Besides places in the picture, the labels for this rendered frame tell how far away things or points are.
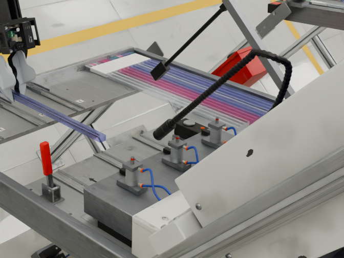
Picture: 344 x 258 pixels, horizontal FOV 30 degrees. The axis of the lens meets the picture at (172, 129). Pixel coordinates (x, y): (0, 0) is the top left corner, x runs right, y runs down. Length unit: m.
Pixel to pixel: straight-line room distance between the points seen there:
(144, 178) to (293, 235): 0.43
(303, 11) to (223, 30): 0.99
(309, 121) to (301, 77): 2.86
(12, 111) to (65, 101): 0.13
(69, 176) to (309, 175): 0.66
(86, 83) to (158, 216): 0.73
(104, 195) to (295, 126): 0.46
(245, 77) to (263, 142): 1.32
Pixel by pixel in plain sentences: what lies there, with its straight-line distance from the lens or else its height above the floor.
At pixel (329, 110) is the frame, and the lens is 0.64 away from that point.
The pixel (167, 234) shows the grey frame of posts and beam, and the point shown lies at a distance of 0.83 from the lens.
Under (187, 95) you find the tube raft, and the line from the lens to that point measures 1.55.
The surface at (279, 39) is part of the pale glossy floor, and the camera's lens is 3.57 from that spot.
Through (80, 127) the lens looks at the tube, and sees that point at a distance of 1.12.
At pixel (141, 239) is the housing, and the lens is 0.97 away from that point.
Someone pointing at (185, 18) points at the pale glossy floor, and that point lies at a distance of 3.19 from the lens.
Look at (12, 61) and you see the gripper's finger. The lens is 1.25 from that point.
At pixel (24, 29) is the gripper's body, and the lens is 1.20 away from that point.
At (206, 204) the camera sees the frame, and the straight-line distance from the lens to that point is 0.79.
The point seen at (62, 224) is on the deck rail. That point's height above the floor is 1.07.
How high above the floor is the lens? 2.01
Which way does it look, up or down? 46 degrees down
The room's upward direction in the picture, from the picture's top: 50 degrees clockwise
